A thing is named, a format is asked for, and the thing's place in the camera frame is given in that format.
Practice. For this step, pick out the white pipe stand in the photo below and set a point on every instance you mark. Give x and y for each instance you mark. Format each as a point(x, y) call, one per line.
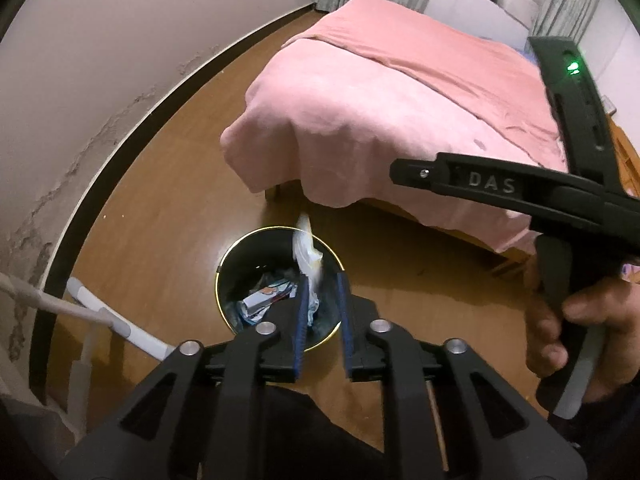
point(115, 325)

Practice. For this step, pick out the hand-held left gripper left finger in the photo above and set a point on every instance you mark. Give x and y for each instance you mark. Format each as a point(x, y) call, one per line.
point(301, 330)

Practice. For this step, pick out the bed with pink blanket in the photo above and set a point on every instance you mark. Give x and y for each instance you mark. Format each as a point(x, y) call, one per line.
point(375, 110)

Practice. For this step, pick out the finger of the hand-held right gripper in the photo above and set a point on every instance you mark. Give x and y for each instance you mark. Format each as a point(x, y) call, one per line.
point(415, 172)

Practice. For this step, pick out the wooden nightstand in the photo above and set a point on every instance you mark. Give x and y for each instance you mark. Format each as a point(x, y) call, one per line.
point(625, 150)

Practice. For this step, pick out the black gold-rimmed trash bin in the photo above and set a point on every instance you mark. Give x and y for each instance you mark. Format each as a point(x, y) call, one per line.
point(250, 265)

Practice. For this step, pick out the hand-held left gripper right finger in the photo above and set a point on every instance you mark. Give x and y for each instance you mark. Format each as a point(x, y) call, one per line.
point(345, 330)

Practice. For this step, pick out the white tissue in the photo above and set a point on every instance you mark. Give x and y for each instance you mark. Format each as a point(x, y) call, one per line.
point(305, 250)

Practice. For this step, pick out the person's dark pants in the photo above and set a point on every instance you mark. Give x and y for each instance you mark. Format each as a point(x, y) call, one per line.
point(310, 435)

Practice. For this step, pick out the small printed snack bag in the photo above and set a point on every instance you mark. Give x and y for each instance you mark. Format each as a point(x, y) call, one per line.
point(265, 300)

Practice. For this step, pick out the person's right hand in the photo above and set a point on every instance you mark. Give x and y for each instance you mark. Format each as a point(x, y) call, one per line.
point(615, 310)

